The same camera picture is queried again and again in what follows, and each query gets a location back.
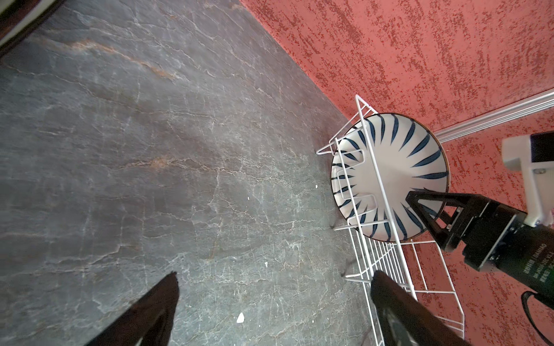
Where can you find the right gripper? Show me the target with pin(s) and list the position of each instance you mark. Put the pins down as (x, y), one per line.
(494, 234)

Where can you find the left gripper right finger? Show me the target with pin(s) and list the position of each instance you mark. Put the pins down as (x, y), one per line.
(404, 321)

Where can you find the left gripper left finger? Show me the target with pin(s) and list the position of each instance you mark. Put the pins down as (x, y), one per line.
(149, 321)

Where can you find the white round bowl plate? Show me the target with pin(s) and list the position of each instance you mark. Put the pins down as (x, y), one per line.
(377, 164)

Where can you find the black plate yellow rim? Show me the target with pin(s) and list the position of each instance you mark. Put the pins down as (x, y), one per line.
(19, 18)

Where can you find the right corner aluminium profile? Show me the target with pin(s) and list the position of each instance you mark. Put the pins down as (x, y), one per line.
(528, 106)

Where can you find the white wire dish rack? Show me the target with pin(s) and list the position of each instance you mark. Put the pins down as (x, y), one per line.
(416, 265)

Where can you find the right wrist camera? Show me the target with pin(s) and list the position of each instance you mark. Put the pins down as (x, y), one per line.
(532, 155)

